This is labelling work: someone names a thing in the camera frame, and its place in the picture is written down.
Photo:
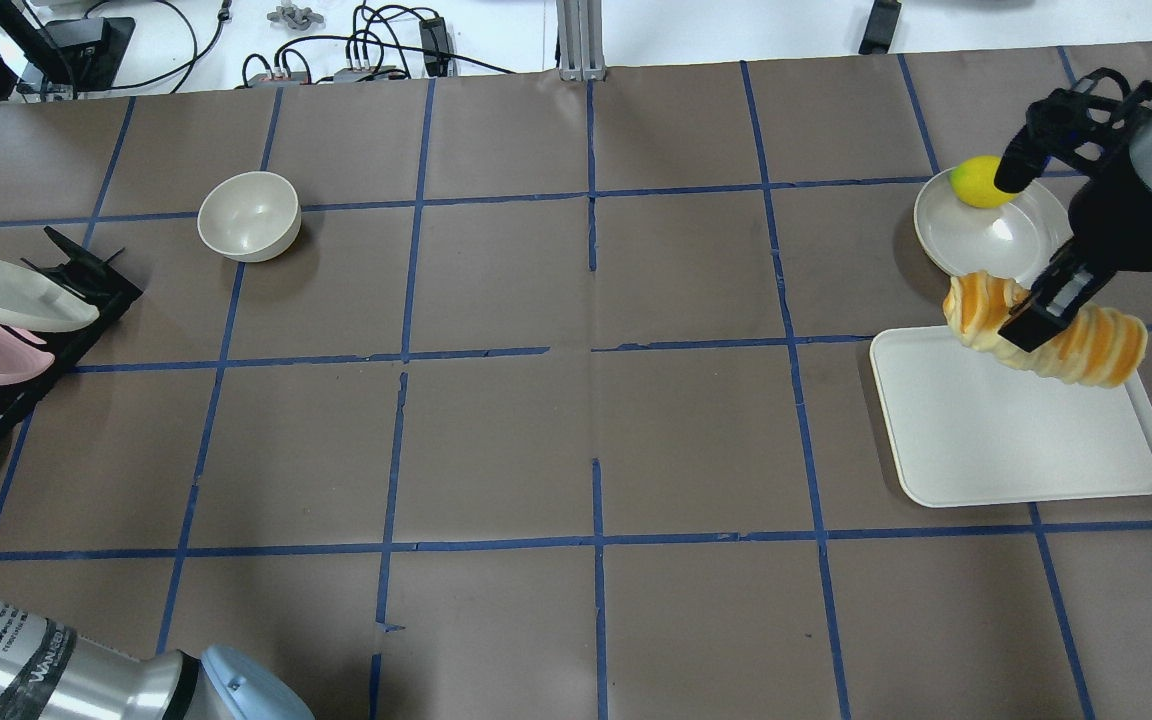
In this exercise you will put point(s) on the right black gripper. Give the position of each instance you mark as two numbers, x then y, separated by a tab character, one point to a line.
1126	222

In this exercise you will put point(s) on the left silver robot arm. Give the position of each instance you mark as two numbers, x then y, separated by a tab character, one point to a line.
50	671

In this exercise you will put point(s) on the white shallow plate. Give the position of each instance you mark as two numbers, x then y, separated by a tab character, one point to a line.
1016	240

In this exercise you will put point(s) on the cream plate in rack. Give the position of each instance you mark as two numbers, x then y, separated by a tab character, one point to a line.
30	301

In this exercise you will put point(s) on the yellow lemon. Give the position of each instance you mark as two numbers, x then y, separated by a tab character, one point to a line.
973	182

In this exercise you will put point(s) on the white rectangular tray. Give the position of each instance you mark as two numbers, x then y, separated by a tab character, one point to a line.
965	430

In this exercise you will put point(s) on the black power adapter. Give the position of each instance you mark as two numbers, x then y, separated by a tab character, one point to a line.
437	50

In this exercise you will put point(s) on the cream bowl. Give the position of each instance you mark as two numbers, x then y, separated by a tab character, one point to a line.
250	218

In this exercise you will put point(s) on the black dish rack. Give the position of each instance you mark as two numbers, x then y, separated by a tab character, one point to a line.
95	281

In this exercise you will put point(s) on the aluminium frame post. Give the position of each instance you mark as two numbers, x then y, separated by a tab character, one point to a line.
580	54

